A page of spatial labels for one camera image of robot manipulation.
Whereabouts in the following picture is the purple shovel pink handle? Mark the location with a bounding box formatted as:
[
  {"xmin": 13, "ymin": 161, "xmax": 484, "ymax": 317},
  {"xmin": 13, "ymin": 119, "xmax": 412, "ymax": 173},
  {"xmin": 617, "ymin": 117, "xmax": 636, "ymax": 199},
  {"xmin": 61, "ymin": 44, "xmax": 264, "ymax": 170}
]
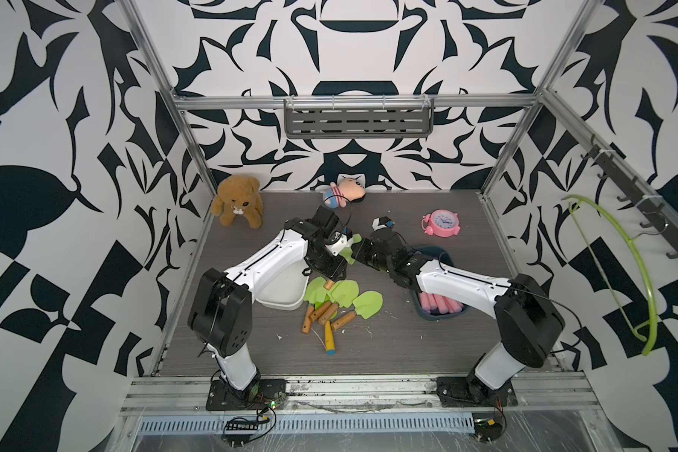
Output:
[{"xmin": 419, "ymin": 292, "xmax": 464, "ymax": 316}]

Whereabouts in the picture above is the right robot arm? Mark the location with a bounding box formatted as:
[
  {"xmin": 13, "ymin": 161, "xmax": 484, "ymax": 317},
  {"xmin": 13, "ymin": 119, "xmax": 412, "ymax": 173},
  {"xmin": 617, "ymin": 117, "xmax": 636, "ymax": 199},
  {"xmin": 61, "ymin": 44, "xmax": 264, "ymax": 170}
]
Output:
[{"xmin": 351, "ymin": 228, "xmax": 565, "ymax": 405}]

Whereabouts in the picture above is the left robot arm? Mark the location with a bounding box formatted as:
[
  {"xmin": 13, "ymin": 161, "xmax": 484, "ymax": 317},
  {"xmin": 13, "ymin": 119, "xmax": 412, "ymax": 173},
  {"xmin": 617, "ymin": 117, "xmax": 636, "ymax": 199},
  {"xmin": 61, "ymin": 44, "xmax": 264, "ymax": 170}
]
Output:
[{"xmin": 188, "ymin": 206, "xmax": 353, "ymax": 394}]

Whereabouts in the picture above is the white storage tray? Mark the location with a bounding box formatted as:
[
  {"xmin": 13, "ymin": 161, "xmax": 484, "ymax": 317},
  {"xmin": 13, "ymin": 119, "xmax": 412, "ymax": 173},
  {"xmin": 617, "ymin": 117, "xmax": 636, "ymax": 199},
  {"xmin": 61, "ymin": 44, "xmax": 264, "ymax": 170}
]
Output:
[{"xmin": 256, "ymin": 260, "xmax": 312, "ymax": 311}]

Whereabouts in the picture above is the teal storage box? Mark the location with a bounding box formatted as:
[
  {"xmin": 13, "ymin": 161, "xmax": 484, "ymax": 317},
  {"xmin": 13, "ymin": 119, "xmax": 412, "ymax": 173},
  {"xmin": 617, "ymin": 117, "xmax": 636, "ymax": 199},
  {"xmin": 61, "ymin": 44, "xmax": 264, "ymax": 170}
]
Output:
[{"xmin": 409, "ymin": 246, "xmax": 469, "ymax": 321}]

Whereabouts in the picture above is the black connector box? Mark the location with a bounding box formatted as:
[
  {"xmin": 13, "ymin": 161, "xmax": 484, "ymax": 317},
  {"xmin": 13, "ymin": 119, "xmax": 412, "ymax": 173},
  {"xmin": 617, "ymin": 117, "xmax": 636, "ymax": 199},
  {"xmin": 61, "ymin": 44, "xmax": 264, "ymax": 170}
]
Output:
[{"xmin": 474, "ymin": 418, "xmax": 505, "ymax": 444}]

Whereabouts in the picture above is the pink alarm clock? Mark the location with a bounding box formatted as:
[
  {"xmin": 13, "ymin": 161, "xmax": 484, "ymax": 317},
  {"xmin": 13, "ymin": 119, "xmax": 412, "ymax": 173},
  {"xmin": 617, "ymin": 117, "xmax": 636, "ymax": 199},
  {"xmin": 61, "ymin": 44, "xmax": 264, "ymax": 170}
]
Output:
[{"xmin": 421, "ymin": 209, "xmax": 461, "ymax": 238}]

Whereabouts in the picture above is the small plush doll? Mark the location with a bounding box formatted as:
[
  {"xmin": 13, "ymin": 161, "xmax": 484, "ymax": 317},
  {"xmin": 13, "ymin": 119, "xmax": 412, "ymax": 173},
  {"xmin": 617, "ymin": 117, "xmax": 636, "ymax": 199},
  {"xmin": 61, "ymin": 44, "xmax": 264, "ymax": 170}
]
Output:
[{"xmin": 322, "ymin": 178, "xmax": 366, "ymax": 209}]

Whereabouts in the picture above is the brown teddy bear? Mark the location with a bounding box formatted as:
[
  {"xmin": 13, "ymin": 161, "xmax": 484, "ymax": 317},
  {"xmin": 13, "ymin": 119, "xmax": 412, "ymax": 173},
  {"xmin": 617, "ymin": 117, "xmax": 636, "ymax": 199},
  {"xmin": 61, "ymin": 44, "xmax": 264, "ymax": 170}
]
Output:
[{"xmin": 210, "ymin": 174, "xmax": 264, "ymax": 229}]

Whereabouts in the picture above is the green hoop hanger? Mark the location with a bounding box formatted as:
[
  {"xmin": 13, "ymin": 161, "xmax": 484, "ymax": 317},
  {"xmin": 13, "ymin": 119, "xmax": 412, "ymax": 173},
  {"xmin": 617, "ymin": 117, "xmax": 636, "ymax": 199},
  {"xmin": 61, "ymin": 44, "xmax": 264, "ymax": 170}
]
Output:
[{"xmin": 563, "ymin": 194, "xmax": 659, "ymax": 356}]

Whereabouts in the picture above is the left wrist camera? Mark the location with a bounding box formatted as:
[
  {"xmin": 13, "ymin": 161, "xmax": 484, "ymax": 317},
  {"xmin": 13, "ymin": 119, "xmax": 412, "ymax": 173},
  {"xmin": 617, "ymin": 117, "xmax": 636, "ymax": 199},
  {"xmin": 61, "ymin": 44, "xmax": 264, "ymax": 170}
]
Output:
[{"xmin": 325, "ymin": 228, "xmax": 353, "ymax": 256}]

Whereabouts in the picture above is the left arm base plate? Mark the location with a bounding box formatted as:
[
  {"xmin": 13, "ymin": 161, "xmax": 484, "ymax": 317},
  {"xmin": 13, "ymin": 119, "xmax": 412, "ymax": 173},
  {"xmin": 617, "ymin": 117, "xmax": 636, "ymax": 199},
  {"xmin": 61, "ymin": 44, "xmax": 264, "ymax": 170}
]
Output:
[{"xmin": 205, "ymin": 378, "xmax": 287, "ymax": 412}]

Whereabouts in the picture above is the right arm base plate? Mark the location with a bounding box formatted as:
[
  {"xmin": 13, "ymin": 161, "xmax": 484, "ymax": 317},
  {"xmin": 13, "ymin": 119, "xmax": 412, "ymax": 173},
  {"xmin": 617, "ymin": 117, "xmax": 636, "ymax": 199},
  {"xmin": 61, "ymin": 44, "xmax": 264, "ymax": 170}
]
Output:
[{"xmin": 435, "ymin": 375, "xmax": 518, "ymax": 408}]

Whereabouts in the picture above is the black hook rail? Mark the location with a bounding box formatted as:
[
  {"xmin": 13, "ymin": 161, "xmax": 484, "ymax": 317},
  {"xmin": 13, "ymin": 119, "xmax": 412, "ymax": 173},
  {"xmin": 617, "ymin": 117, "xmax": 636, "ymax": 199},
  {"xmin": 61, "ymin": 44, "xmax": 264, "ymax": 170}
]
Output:
[{"xmin": 583, "ymin": 134, "xmax": 678, "ymax": 260}]

